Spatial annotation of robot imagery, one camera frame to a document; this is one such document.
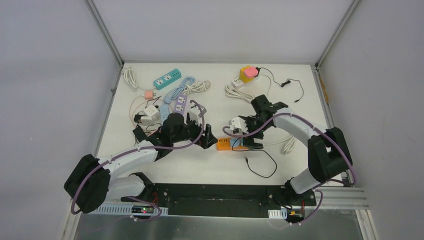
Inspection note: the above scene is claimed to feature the black square charger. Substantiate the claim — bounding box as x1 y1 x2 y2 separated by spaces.
132 125 147 144

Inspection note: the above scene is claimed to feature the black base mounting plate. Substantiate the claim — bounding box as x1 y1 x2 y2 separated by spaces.
136 183 317 218

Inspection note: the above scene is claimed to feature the light blue power strip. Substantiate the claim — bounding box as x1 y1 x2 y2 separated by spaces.
159 104 171 123

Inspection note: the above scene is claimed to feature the light blue coiled cable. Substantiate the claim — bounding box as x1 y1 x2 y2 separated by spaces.
163 76 197 105

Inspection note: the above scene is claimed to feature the purple power strip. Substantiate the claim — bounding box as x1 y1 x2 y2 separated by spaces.
173 94 188 115

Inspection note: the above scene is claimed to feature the white coiled cable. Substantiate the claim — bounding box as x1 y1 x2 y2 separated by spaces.
264 135 297 155
122 67 139 90
225 85 256 104

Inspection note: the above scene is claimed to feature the thin black cable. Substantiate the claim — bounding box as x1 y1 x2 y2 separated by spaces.
279 78 305 103

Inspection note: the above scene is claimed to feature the black usb cable loop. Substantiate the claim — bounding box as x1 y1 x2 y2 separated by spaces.
231 139 278 179

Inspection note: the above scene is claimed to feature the white cable of purple strip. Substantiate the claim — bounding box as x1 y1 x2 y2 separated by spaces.
180 79 212 97

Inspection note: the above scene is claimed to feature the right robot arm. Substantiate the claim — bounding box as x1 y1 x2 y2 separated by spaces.
240 94 353 205

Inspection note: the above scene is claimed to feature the orange power strip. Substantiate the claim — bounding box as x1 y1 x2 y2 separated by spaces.
216 137 248 151

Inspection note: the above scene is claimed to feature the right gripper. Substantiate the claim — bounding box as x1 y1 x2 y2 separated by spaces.
242 116 272 150

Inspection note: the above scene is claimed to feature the teal power strip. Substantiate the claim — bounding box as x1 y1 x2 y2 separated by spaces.
153 68 182 91

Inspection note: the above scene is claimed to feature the yellow pink cube socket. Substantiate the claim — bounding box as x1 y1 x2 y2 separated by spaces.
239 65 259 83

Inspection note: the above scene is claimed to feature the small pink plug charger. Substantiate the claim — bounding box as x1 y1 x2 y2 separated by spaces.
143 90 156 100

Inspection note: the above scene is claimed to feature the white coiled cable right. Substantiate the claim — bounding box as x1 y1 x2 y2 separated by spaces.
264 135 297 155

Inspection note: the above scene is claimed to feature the white usb power strip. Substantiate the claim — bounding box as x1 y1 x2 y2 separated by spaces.
231 77 245 89

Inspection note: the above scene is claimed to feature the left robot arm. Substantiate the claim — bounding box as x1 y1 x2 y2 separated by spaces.
64 113 218 215

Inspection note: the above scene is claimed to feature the white coiled cable left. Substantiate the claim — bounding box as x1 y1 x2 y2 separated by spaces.
122 67 139 90

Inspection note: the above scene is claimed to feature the white cube socket adapter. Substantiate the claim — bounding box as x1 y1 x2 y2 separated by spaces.
143 105 160 120

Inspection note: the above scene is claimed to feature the white coiled cable centre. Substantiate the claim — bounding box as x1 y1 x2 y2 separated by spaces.
225 85 256 104

